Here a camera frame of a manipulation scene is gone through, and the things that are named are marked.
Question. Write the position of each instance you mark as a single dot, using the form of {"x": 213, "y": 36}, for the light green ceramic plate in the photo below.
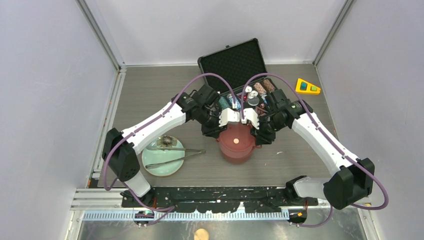
{"x": 148, "y": 157}

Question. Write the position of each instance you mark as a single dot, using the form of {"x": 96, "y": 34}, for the metal tongs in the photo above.
{"x": 172, "y": 155}

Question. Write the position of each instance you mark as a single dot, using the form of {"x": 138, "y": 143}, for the black spiky sea cucumber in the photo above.
{"x": 166, "y": 141}

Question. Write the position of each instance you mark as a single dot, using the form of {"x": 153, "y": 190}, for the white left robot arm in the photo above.
{"x": 121, "y": 147}

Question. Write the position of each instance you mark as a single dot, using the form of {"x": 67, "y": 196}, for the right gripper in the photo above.
{"x": 260, "y": 136}

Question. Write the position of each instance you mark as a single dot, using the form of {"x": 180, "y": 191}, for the red lunch box with food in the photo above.
{"x": 236, "y": 140}

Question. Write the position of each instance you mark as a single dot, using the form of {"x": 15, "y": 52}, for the black poker chip case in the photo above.
{"x": 237, "y": 64}

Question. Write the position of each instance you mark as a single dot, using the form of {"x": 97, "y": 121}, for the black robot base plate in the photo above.
{"x": 254, "y": 199}

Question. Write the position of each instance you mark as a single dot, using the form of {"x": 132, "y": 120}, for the round beige object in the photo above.
{"x": 201, "y": 234}

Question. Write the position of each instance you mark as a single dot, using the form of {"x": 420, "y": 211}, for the red steel-lined lunch box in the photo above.
{"x": 236, "y": 157}

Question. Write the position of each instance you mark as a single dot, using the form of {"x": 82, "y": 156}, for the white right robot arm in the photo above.
{"x": 351, "y": 178}

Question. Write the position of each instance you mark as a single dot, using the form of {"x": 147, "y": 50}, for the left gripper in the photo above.
{"x": 214, "y": 131}

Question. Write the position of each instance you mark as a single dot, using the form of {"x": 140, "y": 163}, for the yellow triangular toy block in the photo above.
{"x": 305, "y": 87}

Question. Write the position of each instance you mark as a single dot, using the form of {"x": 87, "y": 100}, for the red lunch box lid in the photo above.
{"x": 236, "y": 139}

